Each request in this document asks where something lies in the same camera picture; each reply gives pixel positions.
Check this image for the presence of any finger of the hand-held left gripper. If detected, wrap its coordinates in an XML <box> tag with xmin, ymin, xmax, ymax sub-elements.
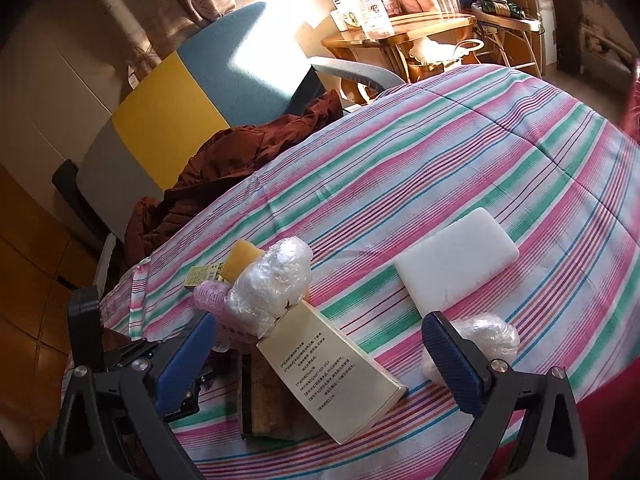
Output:
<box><xmin>169</xmin><ymin>360</ymin><xmax>223</xmax><ymax>417</ymax></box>

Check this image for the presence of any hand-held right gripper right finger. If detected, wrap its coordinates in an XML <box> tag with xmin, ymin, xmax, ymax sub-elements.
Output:
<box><xmin>421</xmin><ymin>311</ymin><xmax>583</xmax><ymax>480</ymax></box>

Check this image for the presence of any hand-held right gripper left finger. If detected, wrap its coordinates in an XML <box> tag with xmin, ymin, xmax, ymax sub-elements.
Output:
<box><xmin>55</xmin><ymin>311</ymin><xmax>219</xmax><ymax>480</ymax></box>

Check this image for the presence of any olive green printed box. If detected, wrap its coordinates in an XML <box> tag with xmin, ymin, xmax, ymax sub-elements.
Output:
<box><xmin>184</xmin><ymin>264</ymin><xmax>224</xmax><ymax>289</ymax></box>

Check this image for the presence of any clear bubble wrap ball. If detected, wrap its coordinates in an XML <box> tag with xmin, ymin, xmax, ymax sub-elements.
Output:
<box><xmin>227</xmin><ymin>237</ymin><xmax>313</xmax><ymax>339</ymax></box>
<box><xmin>421</xmin><ymin>314</ymin><xmax>521</xmax><ymax>387</ymax></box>

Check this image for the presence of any white packet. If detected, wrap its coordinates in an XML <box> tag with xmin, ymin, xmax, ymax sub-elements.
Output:
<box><xmin>256</xmin><ymin>301</ymin><xmax>409</xmax><ymax>445</ymax></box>

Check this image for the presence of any brown flat box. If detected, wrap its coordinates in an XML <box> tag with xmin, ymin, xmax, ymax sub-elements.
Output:
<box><xmin>239</xmin><ymin>345</ymin><xmax>321</xmax><ymax>442</ymax></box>

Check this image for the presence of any white foam block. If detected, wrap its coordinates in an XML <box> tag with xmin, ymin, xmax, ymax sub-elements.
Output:
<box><xmin>394</xmin><ymin>207</ymin><xmax>520</xmax><ymax>317</ymax></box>

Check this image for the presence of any yellow sponge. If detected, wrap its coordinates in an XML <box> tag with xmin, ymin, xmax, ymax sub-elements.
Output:
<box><xmin>220</xmin><ymin>240</ymin><xmax>266</xmax><ymax>283</ymax></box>

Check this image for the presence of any pink green striped blanket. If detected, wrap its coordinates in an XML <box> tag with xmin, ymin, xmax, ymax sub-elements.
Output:
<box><xmin>60</xmin><ymin>62</ymin><xmax>640</xmax><ymax>480</ymax></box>

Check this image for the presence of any maroon quilted jacket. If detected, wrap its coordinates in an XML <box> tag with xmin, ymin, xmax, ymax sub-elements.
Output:
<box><xmin>124</xmin><ymin>89</ymin><xmax>346</xmax><ymax>268</ymax></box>

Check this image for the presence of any grey yellow blue chair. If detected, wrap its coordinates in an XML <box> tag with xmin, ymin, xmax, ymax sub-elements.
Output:
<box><xmin>52</xmin><ymin>1</ymin><xmax>407</xmax><ymax>301</ymax></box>

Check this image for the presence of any white plastic bag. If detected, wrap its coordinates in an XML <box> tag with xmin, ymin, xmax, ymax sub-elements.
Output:
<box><xmin>409</xmin><ymin>36</ymin><xmax>459</xmax><ymax>64</ymax></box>

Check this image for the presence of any wooden side table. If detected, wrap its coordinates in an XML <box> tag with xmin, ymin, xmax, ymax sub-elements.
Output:
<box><xmin>320</xmin><ymin>12</ymin><xmax>477</xmax><ymax>84</ymax></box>

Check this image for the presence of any white printed box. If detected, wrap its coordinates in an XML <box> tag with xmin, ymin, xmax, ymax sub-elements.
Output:
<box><xmin>360</xmin><ymin>0</ymin><xmax>394</xmax><ymax>39</ymax></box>

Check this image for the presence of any white carton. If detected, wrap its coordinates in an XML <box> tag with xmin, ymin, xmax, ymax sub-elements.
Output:
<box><xmin>330</xmin><ymin>0</ymin><xmax>367</xmax><ymax>32</ymax></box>

